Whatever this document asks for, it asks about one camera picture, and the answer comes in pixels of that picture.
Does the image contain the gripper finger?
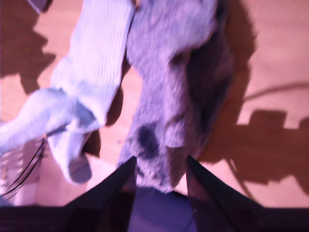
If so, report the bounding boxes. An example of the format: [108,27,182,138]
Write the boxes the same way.
[187,156,266,232]
[65,156,138,232]

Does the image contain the light blue toucan sock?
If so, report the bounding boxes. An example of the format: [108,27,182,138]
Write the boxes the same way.
[25,0,53,14]

